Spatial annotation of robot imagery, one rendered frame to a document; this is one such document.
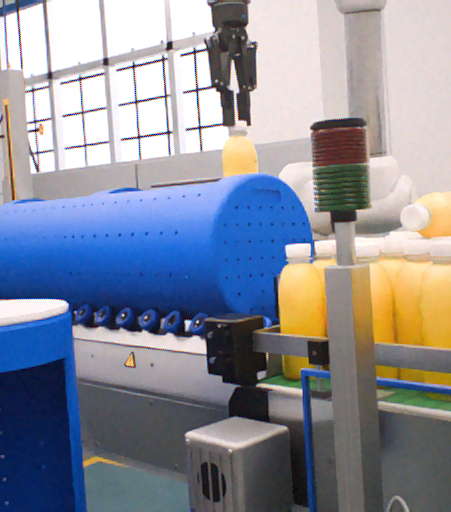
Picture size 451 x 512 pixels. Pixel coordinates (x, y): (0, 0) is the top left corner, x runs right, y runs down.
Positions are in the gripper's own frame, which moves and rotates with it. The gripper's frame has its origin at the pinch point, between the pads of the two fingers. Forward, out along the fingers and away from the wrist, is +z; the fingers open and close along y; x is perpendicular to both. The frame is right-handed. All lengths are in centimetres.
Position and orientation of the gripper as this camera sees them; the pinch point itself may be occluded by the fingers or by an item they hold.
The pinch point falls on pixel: (236, 109)
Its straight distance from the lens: 156.6
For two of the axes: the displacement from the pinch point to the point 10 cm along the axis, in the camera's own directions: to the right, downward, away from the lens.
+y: -7.1, 0.9, -7.0
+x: 7.0, 0.0, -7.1
